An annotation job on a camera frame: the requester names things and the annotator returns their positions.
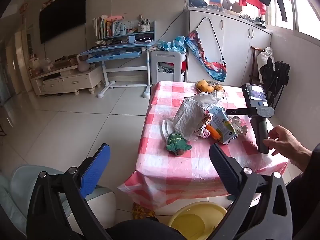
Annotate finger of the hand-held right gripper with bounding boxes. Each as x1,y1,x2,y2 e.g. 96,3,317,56
226,108,249,116

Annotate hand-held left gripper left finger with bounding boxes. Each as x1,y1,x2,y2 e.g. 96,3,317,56
26,143,113,240

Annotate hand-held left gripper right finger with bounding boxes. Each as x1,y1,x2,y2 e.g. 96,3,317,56
209,143,293,240

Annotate yellow plastic basin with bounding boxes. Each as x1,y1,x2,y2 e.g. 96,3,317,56
167,202,228,240

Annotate white plastic wrapper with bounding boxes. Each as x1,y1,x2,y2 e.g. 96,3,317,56
162,119,176,139

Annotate person's right forearm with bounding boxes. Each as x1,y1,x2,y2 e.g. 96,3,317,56
299,146,320,180

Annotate person's right hand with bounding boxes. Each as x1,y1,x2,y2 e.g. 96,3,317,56
264,125,313,166

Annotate crumpled speckled white wrapper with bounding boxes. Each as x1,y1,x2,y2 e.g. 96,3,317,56
230,116,248,136

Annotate blue green drink carton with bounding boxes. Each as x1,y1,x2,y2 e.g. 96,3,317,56
209,106,238,145

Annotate clear plastic tray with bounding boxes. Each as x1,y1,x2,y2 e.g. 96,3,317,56
212,90,225,103

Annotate small orange vegetable piece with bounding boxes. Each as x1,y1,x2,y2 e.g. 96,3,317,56
205,125,222,140

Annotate metal fruit dish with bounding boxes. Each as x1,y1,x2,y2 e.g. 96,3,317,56
195,80,224,93

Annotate colourful snack wrapper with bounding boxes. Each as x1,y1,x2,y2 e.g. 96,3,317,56
197,112,213,140

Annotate white plastic bag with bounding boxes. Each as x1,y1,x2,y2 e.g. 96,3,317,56
173,92,222,142

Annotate red checked tablecloth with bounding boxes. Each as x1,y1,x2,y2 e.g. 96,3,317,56
117,81,289,210

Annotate black jacket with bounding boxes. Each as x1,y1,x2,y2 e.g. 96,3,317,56
259,58,291,108

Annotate green plush toy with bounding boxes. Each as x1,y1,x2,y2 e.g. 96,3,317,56
166,132,192,157

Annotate white sack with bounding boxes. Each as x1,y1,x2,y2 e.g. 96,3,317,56
257,47,275,75

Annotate white low cabinet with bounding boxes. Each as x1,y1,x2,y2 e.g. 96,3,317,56
186,6,273,83

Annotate colourful printed bag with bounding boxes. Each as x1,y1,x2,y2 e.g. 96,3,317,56
185,30,227,82

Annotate person's black pants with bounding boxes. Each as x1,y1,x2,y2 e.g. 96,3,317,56
105,217,187,240

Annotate pale green chair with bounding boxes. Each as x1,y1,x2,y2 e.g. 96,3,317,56
0,165,117,238

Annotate white plastic storage stool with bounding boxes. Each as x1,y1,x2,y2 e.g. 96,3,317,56
150,51,188,83

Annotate blue plastic bag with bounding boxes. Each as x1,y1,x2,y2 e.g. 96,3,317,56
156,36,187,53

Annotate grey sneakers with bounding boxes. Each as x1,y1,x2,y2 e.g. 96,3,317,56
240,14,267,28

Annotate cream television cabinet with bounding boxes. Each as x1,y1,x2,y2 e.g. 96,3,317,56
30,62,103,96

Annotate pink kettlebell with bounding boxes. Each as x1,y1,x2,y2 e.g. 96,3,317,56
77,54,91,73

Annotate clear plastic bags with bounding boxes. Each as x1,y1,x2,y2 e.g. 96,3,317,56
27,55,54,74

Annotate blue study desk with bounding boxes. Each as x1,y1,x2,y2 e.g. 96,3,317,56
80,21,156,98

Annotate white pen holder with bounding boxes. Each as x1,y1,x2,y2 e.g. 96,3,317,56
138,15,151,33

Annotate row of books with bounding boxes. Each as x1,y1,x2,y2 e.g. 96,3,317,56
92,16,125,40

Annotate black hanging strap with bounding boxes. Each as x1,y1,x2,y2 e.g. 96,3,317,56
195,17,227,67

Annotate black wall television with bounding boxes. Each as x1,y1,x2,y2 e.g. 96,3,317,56
39,0,87,44

